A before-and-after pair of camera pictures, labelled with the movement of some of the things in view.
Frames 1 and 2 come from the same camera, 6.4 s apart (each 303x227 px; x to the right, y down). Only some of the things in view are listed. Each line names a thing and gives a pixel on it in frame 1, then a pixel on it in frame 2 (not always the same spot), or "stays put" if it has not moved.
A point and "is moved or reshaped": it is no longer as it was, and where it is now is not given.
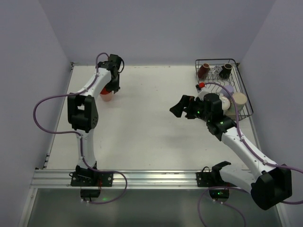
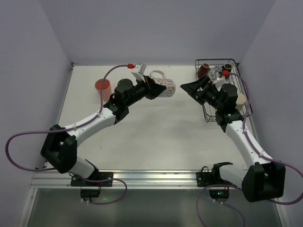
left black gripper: [113, 85] to [148, 87]
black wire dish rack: [222, 76] stays put
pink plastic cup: [105, 95] stays put
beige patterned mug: [240, 100] stays put
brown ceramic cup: [203, 70] stays put
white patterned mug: [225, 102] is moved or reshaped
